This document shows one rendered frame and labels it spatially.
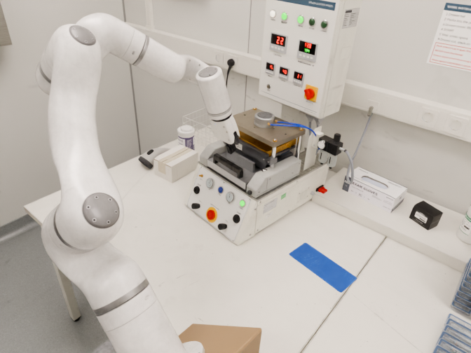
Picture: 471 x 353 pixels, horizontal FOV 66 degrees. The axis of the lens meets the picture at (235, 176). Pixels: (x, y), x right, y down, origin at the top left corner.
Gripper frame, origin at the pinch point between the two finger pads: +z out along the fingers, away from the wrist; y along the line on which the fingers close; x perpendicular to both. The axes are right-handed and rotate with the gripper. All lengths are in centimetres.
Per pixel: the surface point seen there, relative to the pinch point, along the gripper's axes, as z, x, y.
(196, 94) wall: 34, 45, -90
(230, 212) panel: 19.3, -13.4, 7.4
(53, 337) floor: 77, -100, -53
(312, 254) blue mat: 33.2, -3.1, 36.6
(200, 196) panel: 20.4, -14.6, -9.9
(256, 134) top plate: -1.1, 9.8, 4.3
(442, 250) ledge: 41, 30, 69
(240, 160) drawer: 8.4, 2.5, 0.2
